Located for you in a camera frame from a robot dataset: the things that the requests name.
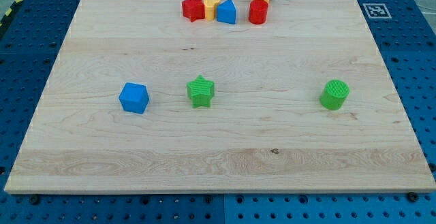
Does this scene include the green star block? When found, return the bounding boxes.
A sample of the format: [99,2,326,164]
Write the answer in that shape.
[187,75,215,108]

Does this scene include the wooden board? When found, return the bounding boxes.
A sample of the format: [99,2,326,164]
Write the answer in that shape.
[5,0,435,194]

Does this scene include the blue cube block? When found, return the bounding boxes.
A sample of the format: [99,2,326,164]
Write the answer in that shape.
[119,82,149,114]

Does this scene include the blue triangle block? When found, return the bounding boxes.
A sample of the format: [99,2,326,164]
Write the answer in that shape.
[217,0,236,25]

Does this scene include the red star block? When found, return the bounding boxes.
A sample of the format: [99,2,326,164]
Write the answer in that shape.
[181,0,205,22]

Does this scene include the yellow heart block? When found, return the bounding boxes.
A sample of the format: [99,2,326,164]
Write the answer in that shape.
[203,0,221,21]

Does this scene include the red cylinder block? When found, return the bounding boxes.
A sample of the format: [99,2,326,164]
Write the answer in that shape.
[249,0,268,25]

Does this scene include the green cylinder block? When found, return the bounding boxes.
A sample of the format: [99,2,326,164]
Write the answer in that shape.
[320,80,349,110]

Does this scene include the white fiducial marker tag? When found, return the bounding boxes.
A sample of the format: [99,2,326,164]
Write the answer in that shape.
[362,3,392,19]

